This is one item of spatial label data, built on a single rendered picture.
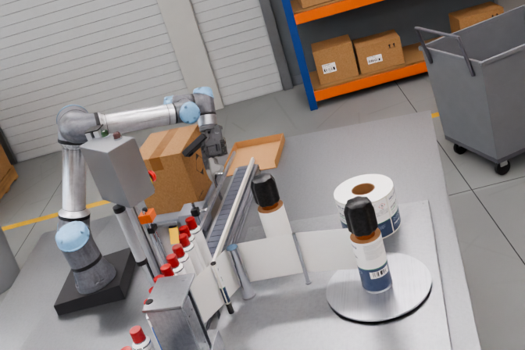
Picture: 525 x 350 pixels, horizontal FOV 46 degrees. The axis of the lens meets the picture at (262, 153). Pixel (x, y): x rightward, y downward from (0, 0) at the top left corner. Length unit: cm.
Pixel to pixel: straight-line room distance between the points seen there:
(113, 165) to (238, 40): 465
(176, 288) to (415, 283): 68
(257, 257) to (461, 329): 62
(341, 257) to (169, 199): 104
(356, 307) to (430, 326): 22
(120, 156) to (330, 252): 68
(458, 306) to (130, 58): 514
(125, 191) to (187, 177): 82
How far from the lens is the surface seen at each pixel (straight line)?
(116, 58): 655
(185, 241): 203
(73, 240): 229
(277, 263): 196
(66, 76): 673
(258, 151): 308
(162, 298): 167
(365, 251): 177
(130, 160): 183
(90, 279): 235
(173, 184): 267
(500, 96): 383
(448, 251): 208
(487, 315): 309
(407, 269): 193
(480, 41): 440
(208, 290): 190
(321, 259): 193
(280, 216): 204
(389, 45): 576
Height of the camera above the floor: 204
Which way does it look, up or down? 23 degrees down
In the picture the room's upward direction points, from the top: 17 degrees counter-clockwise
